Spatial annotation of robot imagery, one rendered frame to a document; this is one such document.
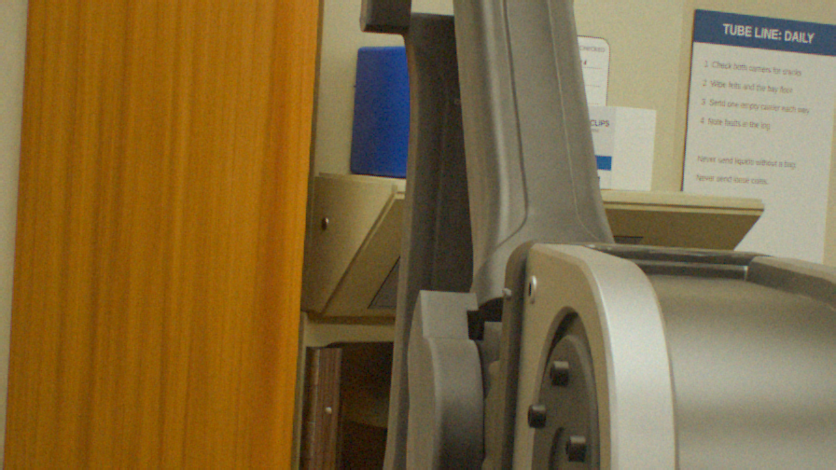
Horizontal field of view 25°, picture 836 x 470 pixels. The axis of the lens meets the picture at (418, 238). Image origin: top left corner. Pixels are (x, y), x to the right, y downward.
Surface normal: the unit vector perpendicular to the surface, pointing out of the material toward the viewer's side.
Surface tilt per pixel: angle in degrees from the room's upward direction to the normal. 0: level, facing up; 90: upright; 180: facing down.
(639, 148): 90
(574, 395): 90
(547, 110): 44
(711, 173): 90
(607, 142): 90
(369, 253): 135
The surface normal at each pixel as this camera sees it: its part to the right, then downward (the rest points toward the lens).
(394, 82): -0.86, -0.03
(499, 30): 0.13, -0.68
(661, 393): 0.14, -0.46
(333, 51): 0.51, 0.07
